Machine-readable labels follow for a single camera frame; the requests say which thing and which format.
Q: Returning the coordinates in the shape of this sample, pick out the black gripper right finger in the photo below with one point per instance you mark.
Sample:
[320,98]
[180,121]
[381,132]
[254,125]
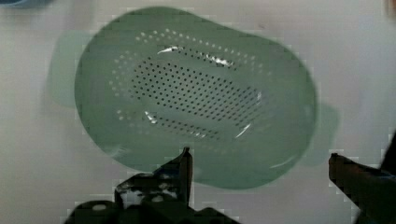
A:
[373,190]

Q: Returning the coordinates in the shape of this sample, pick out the green plastic strainer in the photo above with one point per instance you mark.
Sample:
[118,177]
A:
[159,80]

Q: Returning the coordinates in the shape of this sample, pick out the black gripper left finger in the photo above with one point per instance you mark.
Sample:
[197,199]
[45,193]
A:
[170,182]

